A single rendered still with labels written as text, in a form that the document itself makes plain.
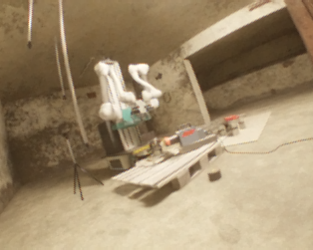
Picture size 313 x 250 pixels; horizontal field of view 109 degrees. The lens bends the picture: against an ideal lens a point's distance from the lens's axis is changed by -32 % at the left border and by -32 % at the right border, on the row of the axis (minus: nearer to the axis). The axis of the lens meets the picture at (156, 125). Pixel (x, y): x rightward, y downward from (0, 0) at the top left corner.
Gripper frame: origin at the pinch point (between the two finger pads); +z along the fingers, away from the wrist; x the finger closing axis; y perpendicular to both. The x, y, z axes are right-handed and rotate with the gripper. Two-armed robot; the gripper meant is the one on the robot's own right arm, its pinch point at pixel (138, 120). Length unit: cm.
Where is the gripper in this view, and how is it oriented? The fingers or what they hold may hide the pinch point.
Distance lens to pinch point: 212.8
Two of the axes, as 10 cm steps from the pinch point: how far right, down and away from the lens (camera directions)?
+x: -6.6, 2.2, -7.2
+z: 3.2, 9.5, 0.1
